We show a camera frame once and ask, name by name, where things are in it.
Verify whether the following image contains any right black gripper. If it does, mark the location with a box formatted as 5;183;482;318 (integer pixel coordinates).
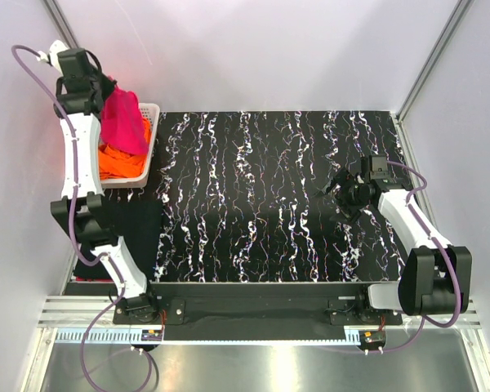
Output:
312;167;370;226

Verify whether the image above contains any magenta pink t shirt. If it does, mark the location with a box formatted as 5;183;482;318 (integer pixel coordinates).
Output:
100;85;149;155

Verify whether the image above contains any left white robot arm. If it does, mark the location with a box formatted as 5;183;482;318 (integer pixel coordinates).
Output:
39;40;160;323

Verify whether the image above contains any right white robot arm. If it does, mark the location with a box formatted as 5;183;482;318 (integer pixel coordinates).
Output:
315;155;472;328

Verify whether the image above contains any white plastic basket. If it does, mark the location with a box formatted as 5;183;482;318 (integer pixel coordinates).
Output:
100;103;160;189

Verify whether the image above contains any orange t shirt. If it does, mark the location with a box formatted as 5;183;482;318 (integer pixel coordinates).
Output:
98;118;152;180

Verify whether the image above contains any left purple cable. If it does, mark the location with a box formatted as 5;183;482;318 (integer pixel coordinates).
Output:
11;45;160;390

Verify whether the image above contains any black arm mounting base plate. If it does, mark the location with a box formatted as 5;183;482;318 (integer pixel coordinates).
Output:
112;281;404;326

